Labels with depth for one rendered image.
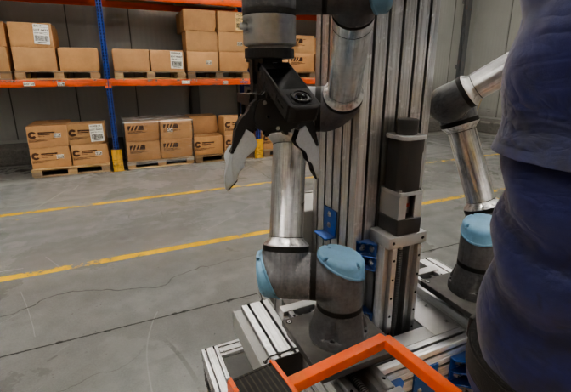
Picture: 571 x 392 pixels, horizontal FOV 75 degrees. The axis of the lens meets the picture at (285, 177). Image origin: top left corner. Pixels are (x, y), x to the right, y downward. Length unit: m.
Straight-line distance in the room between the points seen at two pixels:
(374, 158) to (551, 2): 0.70
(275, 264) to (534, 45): 0.68
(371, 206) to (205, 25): 6.65
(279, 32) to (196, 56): 6.93
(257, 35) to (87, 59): 6.81
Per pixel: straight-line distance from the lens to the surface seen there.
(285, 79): 0.52
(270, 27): 0.53
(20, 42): 7.40
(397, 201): 1.06
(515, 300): 0.51
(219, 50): 7.55
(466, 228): 1.23
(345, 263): 0.90
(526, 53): 0.46
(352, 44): 0.72
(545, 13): 0.46
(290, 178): 0.92
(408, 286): 1.22
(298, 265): 0.91
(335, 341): 0.99
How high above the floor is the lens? 1.69
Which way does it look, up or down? 15 degrees down
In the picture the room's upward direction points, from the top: straight up
